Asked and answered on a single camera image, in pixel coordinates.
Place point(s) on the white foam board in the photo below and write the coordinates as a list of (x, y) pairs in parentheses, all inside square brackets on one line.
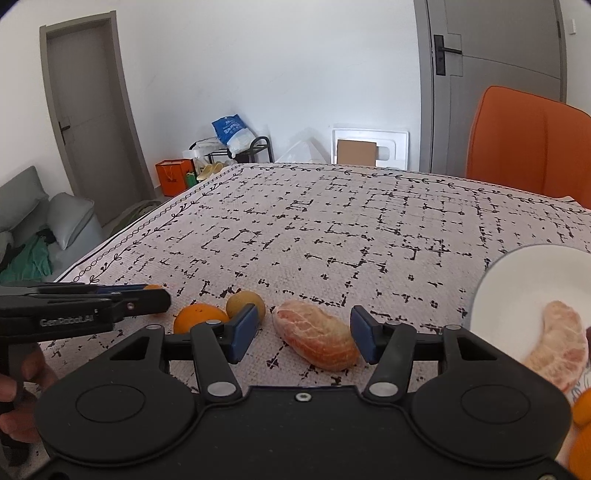
[(392, 145)]

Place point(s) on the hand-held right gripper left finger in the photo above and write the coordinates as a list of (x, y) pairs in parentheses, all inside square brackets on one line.
[(244, 332)]

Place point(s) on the green box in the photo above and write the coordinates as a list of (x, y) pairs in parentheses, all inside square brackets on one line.
[(190, 180)]

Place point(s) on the green-brown kiwi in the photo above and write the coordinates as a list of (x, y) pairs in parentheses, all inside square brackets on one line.
[(240, 301)]

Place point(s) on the medium orange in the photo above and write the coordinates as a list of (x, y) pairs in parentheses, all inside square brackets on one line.
[(581, 454)]

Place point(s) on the green cloth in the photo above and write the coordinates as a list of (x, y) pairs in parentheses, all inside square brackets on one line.
[(32, 258)]

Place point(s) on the pair of yellow slippers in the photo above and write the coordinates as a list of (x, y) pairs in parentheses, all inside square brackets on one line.
[(210, 171)]

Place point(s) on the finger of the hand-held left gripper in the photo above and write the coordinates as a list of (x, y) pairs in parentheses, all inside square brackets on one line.
[(69, 289), (138, 302)]

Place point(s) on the plain grey door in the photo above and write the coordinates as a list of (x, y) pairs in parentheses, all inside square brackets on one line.
[(92, 106)]

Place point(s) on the grey door with black lock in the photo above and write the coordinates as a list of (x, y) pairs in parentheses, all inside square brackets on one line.
[(498, 106)]

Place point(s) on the curved peeled pomelo segment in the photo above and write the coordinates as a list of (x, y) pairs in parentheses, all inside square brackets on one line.
[(558, 341)]

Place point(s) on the small tangerine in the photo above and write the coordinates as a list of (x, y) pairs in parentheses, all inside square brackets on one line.
[(584, 408), (154, 287)]

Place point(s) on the green round mat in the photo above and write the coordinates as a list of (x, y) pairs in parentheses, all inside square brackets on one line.
[(134, 214)]

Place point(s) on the white plate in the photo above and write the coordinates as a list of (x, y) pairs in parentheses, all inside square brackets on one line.
[(508, 286)]

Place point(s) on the grey cushion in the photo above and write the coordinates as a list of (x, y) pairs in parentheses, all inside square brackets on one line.
[(69, 219)]

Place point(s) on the white bag on rack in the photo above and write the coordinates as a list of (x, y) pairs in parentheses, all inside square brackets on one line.
[(203, 150)]

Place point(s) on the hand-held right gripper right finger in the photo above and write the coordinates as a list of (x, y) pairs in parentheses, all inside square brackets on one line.
[(364, 334)]

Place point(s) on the dark brown round fruit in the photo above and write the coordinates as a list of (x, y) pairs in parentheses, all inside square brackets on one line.
[(588, 341)]

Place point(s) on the person's left hand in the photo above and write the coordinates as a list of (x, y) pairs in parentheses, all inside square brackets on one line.
[(34, 369)]

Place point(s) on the black patterned white tablecloth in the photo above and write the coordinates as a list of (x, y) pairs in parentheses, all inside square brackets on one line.
[(346, 221)]

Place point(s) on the grey sofa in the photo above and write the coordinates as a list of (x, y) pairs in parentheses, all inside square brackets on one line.
[(23, 198)]

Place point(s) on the orange chair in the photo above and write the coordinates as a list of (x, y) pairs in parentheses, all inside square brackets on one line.
[(531, 147)]

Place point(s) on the brown cardboard sheet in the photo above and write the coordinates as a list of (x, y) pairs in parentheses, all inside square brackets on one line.
[(356, 151)]

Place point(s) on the orange box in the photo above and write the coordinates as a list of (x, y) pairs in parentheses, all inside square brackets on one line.
[(171, 177)]

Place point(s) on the large orange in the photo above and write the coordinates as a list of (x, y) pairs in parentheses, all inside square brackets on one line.
[(198, 317)]

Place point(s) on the blue and white bag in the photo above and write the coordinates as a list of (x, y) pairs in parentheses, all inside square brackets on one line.
[(233, 134)]

